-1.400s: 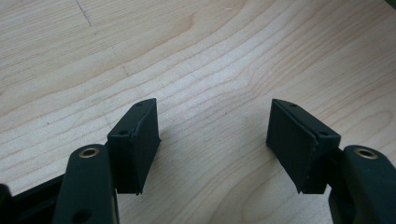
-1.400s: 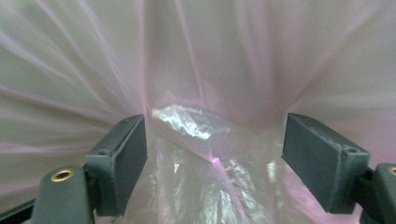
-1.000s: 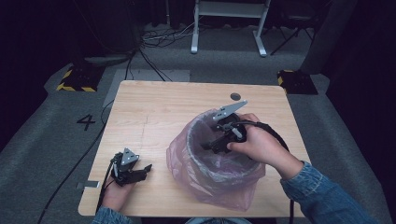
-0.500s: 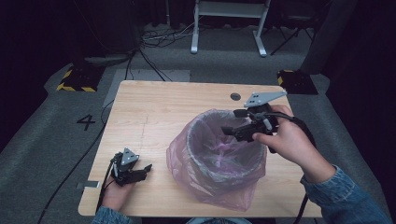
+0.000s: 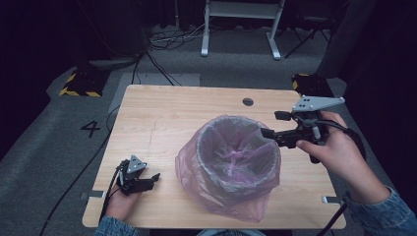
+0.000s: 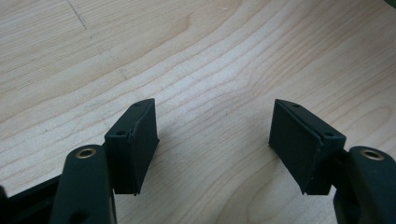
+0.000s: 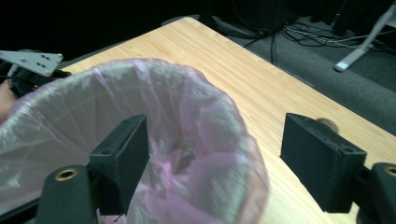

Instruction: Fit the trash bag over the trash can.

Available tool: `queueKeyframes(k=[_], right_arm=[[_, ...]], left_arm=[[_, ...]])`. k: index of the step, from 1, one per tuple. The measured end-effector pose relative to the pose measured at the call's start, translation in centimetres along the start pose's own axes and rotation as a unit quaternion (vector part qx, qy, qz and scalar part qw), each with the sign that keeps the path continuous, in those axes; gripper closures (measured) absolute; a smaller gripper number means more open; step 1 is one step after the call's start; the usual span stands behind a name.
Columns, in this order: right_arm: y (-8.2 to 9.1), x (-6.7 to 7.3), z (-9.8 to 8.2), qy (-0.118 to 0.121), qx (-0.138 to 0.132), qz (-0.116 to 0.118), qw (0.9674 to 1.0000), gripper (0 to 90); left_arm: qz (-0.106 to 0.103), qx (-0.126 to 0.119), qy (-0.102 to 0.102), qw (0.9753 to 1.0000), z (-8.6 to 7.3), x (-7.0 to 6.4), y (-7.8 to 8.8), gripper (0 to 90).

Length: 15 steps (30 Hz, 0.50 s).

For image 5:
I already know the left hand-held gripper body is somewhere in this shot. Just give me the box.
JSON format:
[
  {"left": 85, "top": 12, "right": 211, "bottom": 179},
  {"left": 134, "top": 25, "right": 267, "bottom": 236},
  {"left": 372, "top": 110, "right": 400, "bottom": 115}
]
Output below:
[{"left": 117, "top": 154, "right": 148, "bottom": 197}]

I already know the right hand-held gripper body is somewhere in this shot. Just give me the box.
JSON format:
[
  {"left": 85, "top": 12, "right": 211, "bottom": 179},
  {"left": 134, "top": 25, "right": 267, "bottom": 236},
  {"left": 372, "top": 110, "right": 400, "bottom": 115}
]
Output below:
[{"left": 276, "top": 95, "right": 346, "bottom": 164}]

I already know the pink plastic bag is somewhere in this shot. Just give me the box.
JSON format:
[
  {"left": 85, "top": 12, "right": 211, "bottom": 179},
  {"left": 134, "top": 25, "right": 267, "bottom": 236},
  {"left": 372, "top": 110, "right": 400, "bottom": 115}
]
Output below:
[{"left": 174, "top": 114, "right": 282, "bottom": 224}]

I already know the green plastic bucket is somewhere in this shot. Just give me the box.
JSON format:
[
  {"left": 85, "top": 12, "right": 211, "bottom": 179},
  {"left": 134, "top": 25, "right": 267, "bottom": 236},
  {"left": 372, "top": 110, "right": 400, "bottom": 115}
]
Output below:
[{"left": 196, "top": 116, "right": 281, "bottom": 207}]

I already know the person's left hand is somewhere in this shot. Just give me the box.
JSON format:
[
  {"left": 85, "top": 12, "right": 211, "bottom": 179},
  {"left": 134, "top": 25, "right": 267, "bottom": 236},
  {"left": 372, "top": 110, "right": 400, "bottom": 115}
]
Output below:
[{"left": 105, "top": 187, "right": 142, "bottom": 221}]

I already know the person's right hand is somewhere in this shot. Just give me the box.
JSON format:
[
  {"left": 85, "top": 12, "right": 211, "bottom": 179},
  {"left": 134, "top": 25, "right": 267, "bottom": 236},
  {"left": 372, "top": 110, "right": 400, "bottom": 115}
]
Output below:
[{"left": 296, "top": 111, "right": 383, "bottom": 205}]

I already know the black tripod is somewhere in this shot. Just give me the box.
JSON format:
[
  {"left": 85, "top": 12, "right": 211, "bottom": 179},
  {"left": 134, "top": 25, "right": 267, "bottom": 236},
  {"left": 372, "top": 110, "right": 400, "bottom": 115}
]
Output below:
[{"left": 284, "top": 13, "right": 332, "bottom": 60}]

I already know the person's lap in jeans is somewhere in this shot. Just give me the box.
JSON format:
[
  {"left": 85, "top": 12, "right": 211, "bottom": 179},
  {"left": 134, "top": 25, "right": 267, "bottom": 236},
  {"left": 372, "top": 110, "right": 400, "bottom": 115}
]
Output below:
[{"left": 193, "top": 228, "right": 267, "bottom": 236}]

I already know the dark stand base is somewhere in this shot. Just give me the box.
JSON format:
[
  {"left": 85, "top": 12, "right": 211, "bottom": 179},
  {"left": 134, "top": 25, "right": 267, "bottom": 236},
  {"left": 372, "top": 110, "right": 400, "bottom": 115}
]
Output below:
[{"left": 87, "top": 55, "right": 141, "bottom": 72}]

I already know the left hand-held gripper cable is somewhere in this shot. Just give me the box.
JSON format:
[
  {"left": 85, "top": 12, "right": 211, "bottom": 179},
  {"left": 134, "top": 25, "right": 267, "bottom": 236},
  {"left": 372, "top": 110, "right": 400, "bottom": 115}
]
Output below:
[{"left": 99, "top": 163, "right": 124, "bottom": 224}]

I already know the hand-held gripper cable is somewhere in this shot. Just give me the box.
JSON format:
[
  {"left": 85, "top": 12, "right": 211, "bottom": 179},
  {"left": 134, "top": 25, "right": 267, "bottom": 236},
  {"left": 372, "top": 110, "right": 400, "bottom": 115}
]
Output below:
[
  {"left": 314, "top": 119, "right": 368, "bottom": 236},
  {"left": 99, "top": 163, "right": 124, "bottom": 224}
]

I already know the metal table bracket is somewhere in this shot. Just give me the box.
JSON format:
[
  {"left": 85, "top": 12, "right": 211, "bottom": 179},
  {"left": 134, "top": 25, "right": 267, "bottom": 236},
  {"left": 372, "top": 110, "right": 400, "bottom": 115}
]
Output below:
[
  {"left": 80, "top": 190, "right": 106, "bottom": 200},
  {"left": 321, "top": 195, "right": 345, "bottom": 206}
]

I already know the black yellow striped base plate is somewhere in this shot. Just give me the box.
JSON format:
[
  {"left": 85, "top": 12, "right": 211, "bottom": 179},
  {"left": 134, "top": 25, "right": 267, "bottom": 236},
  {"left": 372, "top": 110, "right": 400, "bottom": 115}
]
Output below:
[
  {"left": 58, "top": 67, "right": 111, "bottom": 98},
  {"left": 292, "top": 73, "right": 336, "bottom": 100}
]

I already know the right hand-held gripper cable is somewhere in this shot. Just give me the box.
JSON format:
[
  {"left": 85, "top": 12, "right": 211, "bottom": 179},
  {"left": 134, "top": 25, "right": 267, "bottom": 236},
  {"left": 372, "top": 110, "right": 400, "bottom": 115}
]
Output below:
[{"left": 314, "top": 119, "right": 368, "bottom": 236}]

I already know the long black floor cable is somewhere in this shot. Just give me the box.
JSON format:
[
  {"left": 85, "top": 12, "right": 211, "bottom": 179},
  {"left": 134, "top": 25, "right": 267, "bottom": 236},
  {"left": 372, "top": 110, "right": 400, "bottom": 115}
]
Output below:
[{"left": 38, "top": 104, "right": 122, "bottom": 236}]

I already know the grey post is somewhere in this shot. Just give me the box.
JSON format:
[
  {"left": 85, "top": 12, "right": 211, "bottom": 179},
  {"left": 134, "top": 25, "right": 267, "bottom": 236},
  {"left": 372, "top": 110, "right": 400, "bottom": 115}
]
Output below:
[{"left": 316, "top": 0, "right": 378, "bottom": 79}]

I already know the white metal stand frame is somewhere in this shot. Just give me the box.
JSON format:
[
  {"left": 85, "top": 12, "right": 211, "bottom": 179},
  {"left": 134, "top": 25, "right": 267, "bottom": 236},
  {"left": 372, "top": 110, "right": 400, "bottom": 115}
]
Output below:
[{"left": 200, "top": 0, "right": 286, "bottom": 61}]

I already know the bundle of floor cables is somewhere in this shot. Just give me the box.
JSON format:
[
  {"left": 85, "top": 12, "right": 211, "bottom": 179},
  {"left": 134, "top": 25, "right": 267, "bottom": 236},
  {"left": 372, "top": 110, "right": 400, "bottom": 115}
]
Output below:
[{"left": 144, "top": 23, "right": 210, "bottom": 52}]

